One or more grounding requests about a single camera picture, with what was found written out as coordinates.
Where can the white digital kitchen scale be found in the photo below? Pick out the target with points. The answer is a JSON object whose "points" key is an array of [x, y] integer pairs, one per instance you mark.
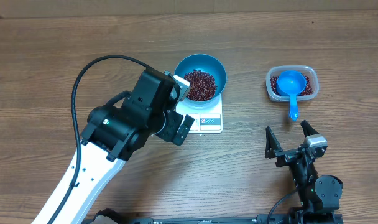
{"points": [[207, 115]]}

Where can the blue metal bowl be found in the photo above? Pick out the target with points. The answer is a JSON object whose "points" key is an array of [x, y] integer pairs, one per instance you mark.
{"points": [[205, 63]]}

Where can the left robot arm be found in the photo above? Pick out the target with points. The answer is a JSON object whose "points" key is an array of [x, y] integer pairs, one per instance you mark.
{"points": [[112, 133]]}

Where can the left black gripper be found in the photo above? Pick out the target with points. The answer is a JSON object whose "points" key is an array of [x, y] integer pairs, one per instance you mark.
{"points": [[175, 120]]}

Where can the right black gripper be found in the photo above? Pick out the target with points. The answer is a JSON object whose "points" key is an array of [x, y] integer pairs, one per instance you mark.
{"points": [[273, 150]]}

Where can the clear plastic container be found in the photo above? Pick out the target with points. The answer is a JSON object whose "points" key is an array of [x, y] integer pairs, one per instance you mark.
{"points": [[304, 70]]}

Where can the blue plastic measuring scoop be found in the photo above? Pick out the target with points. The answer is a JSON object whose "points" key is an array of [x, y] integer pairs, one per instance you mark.
{"points": [[291, 83]]}

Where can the red beans in bowl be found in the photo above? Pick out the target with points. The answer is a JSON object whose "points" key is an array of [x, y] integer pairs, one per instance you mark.
{"points": [[202, 85]]}

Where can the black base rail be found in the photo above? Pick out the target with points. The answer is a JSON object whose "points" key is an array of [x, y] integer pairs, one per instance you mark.
{"points": [[110, 216]]}

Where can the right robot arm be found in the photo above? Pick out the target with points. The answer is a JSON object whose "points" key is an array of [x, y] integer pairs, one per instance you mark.
{"points": [[319, 195]]}

